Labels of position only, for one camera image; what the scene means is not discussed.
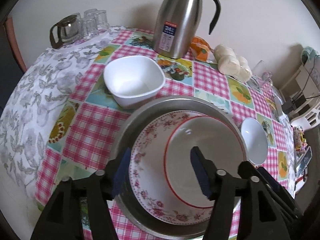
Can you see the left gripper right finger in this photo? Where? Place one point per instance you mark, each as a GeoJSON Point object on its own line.
{"type": "Point", "coordinates": [258, 212]}

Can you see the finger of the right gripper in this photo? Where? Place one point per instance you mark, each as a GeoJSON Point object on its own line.
{"type": "Point", "coordinates": [286, 204]}

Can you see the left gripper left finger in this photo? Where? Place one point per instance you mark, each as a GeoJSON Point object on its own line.
{"type": "Point", "coordinates": [61, 217]}

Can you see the light blue bowl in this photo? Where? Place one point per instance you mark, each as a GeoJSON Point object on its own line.
{"type": "Point", "coordinates": [255, 141]}

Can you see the strawberry pattern bowl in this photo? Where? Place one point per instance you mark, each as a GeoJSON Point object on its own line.
{"type": "Point", "coordinates": [218, 142]}

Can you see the stainless steel round plate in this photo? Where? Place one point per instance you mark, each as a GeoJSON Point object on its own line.
{"type": "Point", "coordinates": [126, 137]}

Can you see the floral rim round plate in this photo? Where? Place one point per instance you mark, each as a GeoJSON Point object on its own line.
{"type": "Point", "coordinates": [147, 176]}

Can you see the white square bowl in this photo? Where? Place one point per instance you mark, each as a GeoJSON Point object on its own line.
{"type": "Point", "coordinates": [133, 80]}

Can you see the smartphone on stand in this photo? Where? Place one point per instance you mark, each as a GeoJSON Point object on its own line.
{"type": "Point", "coordinates": [303, 161]}

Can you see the colourful candy roll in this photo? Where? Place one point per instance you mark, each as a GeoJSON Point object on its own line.
{"type": "Point", "coordinates": [300, 142]}

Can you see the black power adapter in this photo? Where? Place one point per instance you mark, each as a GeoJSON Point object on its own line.
{"type": "Point", "coordinates": [288, 106]}

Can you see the checkered fruit tablecloth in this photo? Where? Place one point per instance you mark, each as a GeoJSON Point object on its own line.
{"type": "Point", "coordinates": [86, 124]}

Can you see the clear glass mug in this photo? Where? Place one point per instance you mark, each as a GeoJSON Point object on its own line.
{"type": "Point", "coordinates": [262, 77]}

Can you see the packed white steamed buns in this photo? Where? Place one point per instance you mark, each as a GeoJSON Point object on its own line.
{"type": "Point", "coordinates": [231, 64]}

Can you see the white paper bag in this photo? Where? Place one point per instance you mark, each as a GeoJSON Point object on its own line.
{"type": "Point", "coordinates": [311, 62]}

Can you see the orange snack packet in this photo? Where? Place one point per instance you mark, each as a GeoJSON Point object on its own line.
{"type": "Point", "coordinates": [201, 50]}

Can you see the grey floral tablecloth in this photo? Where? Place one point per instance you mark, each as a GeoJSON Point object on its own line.
{"type": "Point", "coordinates": [34, 104]}

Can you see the stainless steel thermos jug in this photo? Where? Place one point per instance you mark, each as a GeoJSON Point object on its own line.
{"type": "Point", "coordinates": [176, 25]}

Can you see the glass coffee pot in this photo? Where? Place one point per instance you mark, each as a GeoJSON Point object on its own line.
{"type": "Point", "coordinates": [66, 31]}

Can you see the clear drinking glass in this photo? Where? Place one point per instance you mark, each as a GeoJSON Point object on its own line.
{"type": "Point", "coordinates": [100, 17]}
{"type": "Point", "coordinates": [89, 27]}

